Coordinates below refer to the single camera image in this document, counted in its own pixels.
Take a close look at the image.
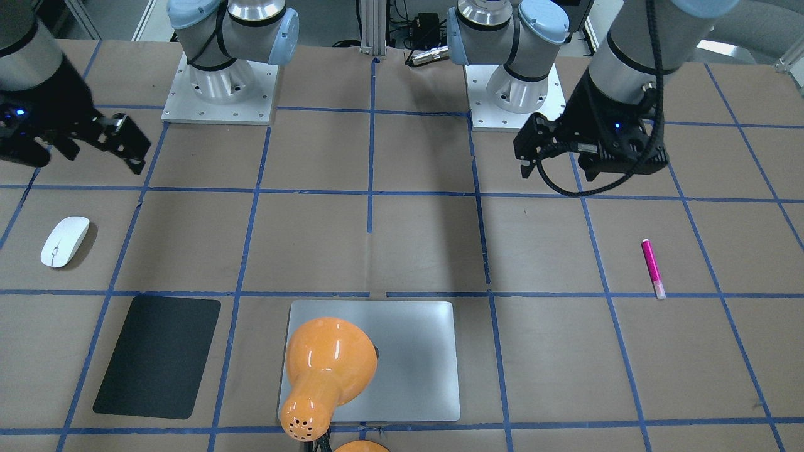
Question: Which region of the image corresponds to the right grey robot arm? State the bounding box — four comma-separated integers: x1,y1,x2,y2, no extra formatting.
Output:
2,1,300,174

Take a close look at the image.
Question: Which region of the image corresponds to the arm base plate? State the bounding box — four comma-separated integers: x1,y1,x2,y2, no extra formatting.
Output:
464,64,565,132
161,54,282,126

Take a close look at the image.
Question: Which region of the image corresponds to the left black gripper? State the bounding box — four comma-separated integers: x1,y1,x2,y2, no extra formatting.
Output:
513,70,667,178

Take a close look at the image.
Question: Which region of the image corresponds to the orange desk lamp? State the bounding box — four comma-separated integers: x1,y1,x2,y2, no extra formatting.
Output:
278,317,379,451

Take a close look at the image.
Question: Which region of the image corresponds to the white computer mouse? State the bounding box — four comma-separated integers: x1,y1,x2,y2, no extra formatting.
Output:
40,217,91,268

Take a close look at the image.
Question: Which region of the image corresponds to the aluminium frame post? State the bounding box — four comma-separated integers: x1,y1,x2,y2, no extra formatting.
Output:
358,0,389,60

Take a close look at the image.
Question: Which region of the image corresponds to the black mousepad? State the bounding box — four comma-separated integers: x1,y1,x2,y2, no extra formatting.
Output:
92,294,221,420

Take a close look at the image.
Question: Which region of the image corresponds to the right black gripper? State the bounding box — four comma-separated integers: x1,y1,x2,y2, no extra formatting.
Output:
1,72,151,175

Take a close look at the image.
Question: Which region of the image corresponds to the silver closed laptop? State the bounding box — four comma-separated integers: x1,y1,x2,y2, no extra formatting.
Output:
288,299,460,424

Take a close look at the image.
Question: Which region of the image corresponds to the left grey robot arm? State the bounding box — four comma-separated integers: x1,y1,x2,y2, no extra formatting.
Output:
446,1,736,182

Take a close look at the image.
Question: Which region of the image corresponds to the pink highlighter pen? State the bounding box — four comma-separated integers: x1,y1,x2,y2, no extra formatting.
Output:
641,238,666,300

